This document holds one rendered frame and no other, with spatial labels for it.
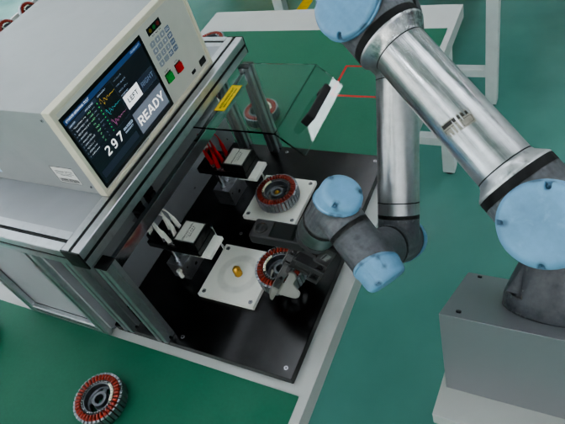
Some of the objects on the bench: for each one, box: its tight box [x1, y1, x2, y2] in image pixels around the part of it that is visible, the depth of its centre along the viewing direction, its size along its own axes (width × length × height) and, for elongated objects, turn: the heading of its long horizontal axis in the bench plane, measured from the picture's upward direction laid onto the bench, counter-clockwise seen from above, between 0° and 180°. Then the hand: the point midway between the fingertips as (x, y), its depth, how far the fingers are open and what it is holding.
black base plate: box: [115, 142, 378, 384], centre depth 135 cm, size 47×64×2 cm
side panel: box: [0, 246, 116, 335], centre depth 124 cm, size 28×3×32 cm, turn 80°
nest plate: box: [243, 175, 317, 225], centre depth 140 cm, size 15×15×1 cm
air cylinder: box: [214, 176, 247, 205], centre depth 145 cm, size 5×8×6 cm
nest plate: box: [198, 244, 274, 310], centre depth 127 cm, size 15×15×1 cm
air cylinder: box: [166, 252, 203, 279], centre depth 132 cm, size 5×8×6 cm
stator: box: [255, 174, 300, 214], centre depth 138 cm, size 11×11×4 cm
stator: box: [73, 373, 128, 424], centre depth 115 cm, size 11×11×4 cm
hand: (281, 271), depth 117 cm, fingers closed on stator, 13 cm apart
